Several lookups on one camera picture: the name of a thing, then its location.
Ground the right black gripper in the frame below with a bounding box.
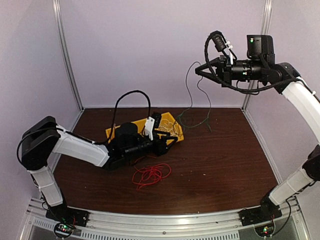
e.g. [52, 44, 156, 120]
[195, 54, 265, 87]

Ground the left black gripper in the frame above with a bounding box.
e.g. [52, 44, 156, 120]
[123, 130, 179, 160]

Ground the long white cable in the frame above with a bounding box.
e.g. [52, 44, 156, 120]
[159, 118, 183, 138]

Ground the yellow three-compartment bin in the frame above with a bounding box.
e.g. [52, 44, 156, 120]
[105, 111, 186, 146]

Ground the red cable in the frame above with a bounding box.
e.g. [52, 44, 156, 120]
[131, 154, 172, 191]

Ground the green cable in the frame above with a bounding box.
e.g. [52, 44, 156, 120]
[174, 61, 213, 133]

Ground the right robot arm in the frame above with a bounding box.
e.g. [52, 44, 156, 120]
[195, 30, 320, 221]

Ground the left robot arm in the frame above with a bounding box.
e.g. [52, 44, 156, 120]
[16, 116, 179, 222]

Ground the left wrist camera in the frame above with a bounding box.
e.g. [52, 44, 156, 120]
[142, 112, 162, 141]

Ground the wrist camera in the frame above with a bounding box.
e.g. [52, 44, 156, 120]
[142, 112, 162, 141]
[212, 30, 237, 65]

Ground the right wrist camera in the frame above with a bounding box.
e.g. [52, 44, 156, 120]
[212, 30, 237, 65]

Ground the right camera black cable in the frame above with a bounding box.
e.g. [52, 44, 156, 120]
[203, 30, 301, 95]

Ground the camera black cable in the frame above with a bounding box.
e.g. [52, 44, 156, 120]
[94, 90, 152, 146]
[203, 30, 301, 95]

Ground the left camera black cable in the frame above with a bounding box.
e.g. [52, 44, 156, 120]
[94, 90, 152, 146]

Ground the right aluminium frame post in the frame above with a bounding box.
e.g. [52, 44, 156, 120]
[242, 0, 273, 111]

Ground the aluminium frame post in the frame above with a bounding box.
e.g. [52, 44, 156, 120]
[52, 0, 84, 112]
[242, 0, 273, 111]

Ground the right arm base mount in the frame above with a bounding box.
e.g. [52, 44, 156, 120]
[238, 206, 282, 239]

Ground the front aluminium rail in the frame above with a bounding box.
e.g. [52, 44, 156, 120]
[18, 198, 311, 240]

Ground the left aluminium frame post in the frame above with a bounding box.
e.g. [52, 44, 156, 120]
[52, 0, 84, 112]

